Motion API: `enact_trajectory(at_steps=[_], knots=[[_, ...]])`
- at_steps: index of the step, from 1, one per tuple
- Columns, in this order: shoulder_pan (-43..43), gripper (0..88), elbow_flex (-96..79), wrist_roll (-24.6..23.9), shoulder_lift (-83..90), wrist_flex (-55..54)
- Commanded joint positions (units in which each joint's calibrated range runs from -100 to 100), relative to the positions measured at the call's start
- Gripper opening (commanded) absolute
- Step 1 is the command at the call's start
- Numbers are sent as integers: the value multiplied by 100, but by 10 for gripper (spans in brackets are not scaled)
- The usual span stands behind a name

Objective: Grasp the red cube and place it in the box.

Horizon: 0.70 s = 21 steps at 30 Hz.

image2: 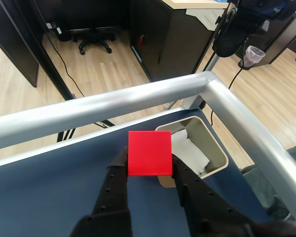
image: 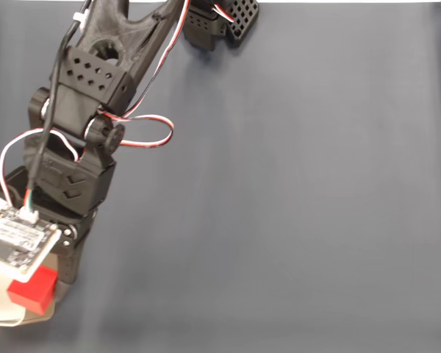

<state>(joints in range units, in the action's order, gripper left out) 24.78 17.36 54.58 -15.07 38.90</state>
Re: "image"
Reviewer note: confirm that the beige metal tin box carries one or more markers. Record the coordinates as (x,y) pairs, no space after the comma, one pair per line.
(40,318)

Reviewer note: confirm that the red cube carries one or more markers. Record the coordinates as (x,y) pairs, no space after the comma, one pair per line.
(33,292)

